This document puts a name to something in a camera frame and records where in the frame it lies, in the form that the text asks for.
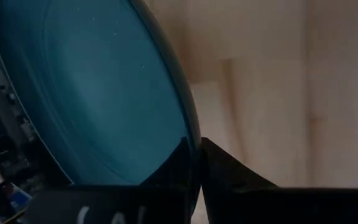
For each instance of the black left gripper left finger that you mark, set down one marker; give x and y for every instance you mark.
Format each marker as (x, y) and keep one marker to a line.
(172, 193)

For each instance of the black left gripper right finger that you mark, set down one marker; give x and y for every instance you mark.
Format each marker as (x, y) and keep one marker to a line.
(235, 199)

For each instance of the dark teal plate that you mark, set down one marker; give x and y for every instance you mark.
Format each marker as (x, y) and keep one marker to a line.
(89, 93)

